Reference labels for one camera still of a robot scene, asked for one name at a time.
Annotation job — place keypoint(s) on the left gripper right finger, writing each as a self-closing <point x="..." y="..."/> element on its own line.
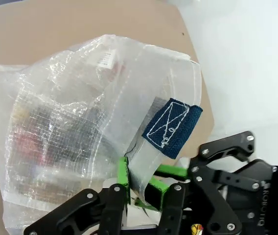
<point x="178" y="210"/>

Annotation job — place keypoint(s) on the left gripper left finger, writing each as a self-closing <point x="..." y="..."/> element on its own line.
<point x="123" y="176"/>

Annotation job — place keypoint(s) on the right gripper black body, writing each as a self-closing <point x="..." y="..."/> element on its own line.
<point x="271" y="200"/>

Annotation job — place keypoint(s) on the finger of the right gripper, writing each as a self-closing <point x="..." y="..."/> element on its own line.
<point x="227" y="144"/>

